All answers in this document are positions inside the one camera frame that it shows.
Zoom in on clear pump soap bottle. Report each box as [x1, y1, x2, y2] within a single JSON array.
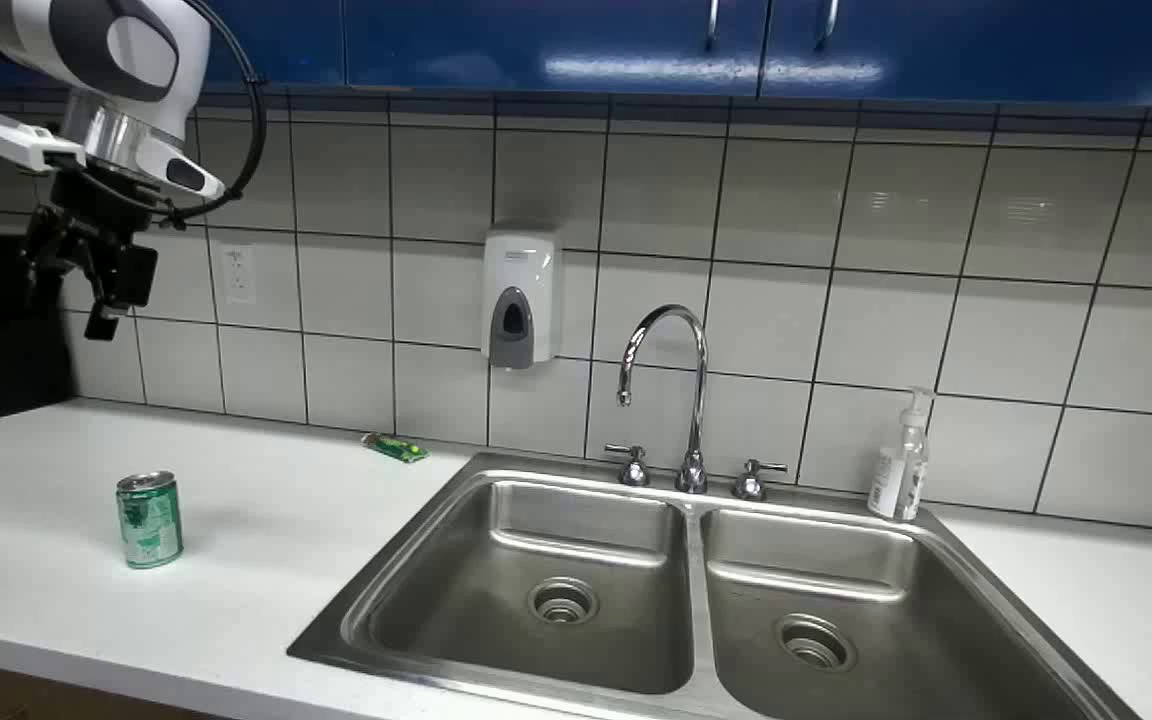
[[868, 391, 932, 519]]

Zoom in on stainless steel double sink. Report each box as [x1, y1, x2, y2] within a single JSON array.
[[292, 454, 1140, 720]]

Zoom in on white wall soap dispenser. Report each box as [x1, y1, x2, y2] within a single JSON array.
[[484, 234, 559, 368]]

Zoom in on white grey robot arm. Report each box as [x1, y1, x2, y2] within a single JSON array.
[[0, 0, 232, 341]]

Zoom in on blue upper cabinets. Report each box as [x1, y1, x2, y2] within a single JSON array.
[[209, 0, 1152, 108]]

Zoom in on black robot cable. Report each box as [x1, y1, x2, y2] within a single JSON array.
[[156, 0, 274, 234]]

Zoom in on green soda can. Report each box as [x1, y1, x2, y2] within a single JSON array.
[[116, 471, 185, 569]]

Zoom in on green sponge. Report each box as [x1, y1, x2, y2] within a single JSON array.
[[362, 434, 428, 463]]

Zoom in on white wall power outlet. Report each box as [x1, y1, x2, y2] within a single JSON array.
[[219, 246, 258, 319]]

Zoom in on chrome gooseneck faucet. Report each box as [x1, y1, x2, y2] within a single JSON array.
[[601, 302, 793, 503]]

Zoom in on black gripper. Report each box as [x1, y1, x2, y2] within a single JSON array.
[[26, 167, 156, 341]]

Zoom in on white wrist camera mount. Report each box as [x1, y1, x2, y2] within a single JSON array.
[[0, 113, 86, 174]]

